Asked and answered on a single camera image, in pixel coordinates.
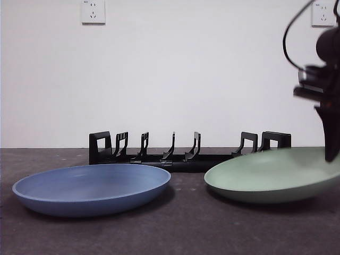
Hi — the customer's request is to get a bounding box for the pale green round plate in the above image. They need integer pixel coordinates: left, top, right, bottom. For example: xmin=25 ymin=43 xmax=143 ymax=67
xmin=203 ymin=147 xmax=340 ymax=205

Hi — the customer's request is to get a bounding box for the blue round plate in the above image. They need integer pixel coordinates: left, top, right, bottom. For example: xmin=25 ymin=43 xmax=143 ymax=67
xmin=12 ymin=163 xmax=172 ymax=218

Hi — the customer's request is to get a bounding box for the black plastic plate rack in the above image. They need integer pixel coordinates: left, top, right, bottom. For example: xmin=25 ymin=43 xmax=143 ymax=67
xmin=89 ymin=131 xmax=292 ymax=173

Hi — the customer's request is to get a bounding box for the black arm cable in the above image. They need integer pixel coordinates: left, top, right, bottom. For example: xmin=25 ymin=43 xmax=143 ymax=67
xmin=283 ymin=0 xmax=316 ymax=70

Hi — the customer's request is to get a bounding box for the white wall socket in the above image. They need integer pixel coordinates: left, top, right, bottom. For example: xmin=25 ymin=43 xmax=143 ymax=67
xmin=311 ymin=1 xmax=335 ymax=28
xmin=81 ymin=0 xmax=106 ymax=26

